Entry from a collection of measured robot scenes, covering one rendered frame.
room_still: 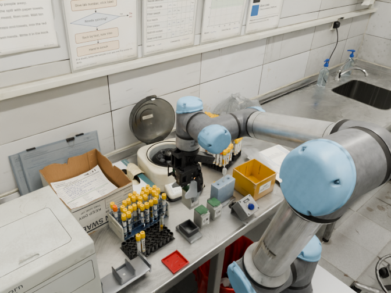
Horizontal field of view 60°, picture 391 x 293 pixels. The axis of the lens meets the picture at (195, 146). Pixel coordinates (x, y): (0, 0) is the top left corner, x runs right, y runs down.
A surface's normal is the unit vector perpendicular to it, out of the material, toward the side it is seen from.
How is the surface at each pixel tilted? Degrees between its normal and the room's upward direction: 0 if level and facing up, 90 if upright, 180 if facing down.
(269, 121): 49
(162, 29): 93
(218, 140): 90
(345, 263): 0
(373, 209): 0
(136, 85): 90
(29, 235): 0
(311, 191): 84
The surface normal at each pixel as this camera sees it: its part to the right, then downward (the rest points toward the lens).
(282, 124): -0.70, -0.47
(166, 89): 0.66, 0.44
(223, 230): 0.04, -0.84
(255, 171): -0.78, 0.31
